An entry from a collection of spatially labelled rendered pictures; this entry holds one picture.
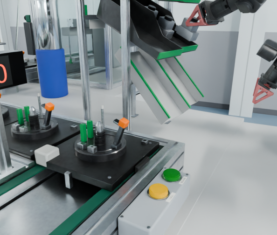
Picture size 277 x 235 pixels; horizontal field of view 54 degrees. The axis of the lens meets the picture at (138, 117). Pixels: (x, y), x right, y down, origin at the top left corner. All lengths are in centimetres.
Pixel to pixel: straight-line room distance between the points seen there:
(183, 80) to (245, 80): 279
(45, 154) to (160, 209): 32
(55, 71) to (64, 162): 96
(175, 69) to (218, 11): 30
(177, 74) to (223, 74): 300
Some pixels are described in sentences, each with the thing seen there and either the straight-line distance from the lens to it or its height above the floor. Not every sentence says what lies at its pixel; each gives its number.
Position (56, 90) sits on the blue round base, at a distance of 163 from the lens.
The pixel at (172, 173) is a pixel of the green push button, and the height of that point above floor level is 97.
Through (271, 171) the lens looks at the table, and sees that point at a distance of 95.
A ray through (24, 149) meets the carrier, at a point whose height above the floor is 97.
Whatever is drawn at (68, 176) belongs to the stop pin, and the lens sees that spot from 67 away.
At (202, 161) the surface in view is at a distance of 93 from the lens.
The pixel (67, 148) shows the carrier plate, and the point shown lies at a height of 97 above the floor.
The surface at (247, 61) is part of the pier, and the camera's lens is 381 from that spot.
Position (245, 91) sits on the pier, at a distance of 389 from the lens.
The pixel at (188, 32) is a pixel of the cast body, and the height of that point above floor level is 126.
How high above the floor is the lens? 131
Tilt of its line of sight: 21 degrees down
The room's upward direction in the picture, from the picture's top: straight up
